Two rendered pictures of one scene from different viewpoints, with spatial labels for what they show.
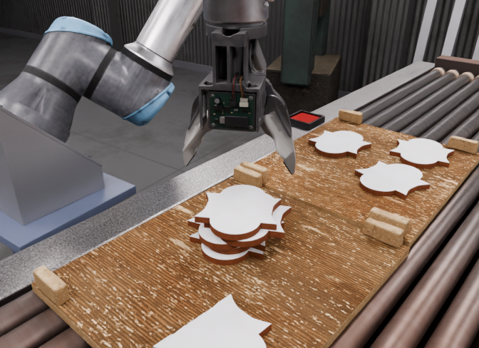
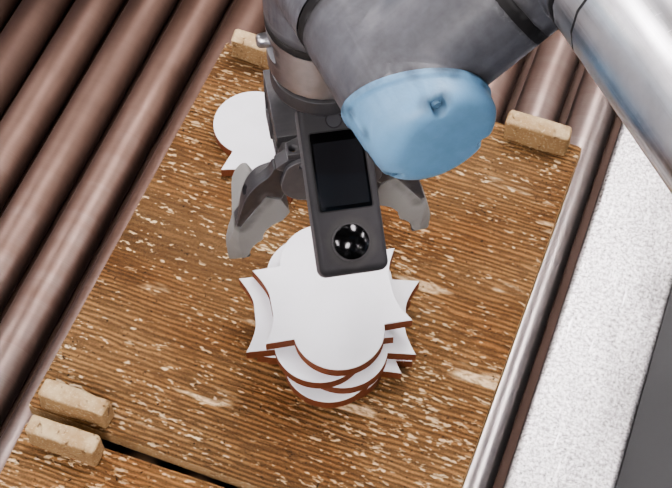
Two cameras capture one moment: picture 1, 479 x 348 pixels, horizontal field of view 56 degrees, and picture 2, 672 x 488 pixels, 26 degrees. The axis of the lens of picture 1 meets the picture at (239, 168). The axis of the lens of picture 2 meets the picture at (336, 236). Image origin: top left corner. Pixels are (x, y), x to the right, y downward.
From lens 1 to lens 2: 1.31 m
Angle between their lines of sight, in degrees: 94
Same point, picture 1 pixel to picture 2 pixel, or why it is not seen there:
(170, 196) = (553, 458)
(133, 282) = (441, 190)
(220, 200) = (373, 303)
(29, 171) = not seen: outside the picture
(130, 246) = (501, 254)
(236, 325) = (263, 153)
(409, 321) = (42, 271)
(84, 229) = (632, 301)
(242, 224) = (306, 251)
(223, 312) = not seen: hidden behind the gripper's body
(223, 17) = not seen: hidden behind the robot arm
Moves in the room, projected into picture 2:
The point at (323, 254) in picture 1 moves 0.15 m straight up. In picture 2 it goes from (178, 337) to (159, 239)
